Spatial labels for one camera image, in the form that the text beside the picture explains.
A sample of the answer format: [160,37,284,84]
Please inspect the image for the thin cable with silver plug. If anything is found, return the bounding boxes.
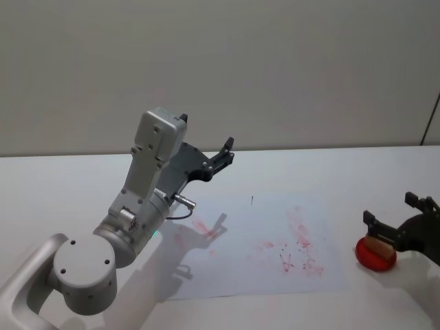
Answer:
[164,193,197,221]

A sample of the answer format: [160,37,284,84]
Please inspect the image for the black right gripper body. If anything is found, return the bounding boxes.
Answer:
[394,208,440,266]

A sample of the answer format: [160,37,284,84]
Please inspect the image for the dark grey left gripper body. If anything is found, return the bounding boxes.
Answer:
[155,142,212,199]

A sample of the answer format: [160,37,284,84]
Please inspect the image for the wooden stamp block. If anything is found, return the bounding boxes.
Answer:
[365,234,393,258]

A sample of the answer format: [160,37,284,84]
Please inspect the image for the white paper sheet, red marks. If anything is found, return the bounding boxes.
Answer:
[164,193,349,300]

